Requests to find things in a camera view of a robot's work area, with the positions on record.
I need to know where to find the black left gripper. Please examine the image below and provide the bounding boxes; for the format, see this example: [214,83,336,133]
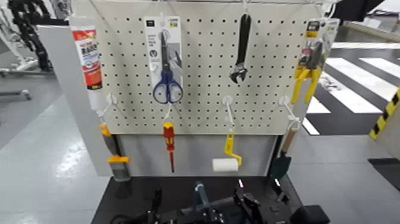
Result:
[146,182,226,224]

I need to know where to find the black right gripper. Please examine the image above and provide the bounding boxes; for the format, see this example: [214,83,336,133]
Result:
[233,189,265,224]

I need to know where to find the grey panel under pegboard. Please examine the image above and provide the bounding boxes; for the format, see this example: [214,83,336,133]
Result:
[117,134,279,178]

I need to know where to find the red yellow screwdriver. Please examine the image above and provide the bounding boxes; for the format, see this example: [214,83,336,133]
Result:
[162,121,176,173]

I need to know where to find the blue scissors on white card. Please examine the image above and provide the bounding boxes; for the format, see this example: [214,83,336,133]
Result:
[143,15,185,105]

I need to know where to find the white perforated pegboard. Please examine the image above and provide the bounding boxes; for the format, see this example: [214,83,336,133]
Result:
[90,0,326,136]

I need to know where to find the black floor mat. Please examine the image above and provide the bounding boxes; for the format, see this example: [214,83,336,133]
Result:
[368,157,400,192]

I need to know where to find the grey partition panel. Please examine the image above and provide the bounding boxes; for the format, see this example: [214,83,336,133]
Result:
[36,24,115,178]

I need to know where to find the black adjustable wrench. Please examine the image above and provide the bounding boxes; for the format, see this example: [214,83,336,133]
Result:
[229,13,252,85]

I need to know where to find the red white sealant tube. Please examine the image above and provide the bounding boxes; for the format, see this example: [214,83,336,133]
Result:
[71,25,105,111]

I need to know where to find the black background object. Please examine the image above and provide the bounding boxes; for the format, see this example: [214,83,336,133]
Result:
[328,0,387,23]

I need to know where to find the yellow handled white paint roller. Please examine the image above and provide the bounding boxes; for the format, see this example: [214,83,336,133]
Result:
[211,129,243,173]

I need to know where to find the green trowel wooden handle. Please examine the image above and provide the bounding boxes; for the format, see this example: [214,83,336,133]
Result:
[270,126,298,181]

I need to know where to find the grey scraper orange handle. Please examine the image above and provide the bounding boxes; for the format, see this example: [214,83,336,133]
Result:
[99,123,132,182]

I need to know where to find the yellow handled pliers on card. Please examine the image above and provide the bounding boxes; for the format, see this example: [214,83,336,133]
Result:
[290,18,340,105]

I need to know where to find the yellow black striped post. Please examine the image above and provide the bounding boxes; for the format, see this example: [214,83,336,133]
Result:
[368,87,400,160]

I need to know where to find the white metal frame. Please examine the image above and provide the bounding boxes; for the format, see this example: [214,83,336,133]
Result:
[0,9,40,101]

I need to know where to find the black cable chain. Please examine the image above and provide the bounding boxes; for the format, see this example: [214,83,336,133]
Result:
[7,0,54,73]

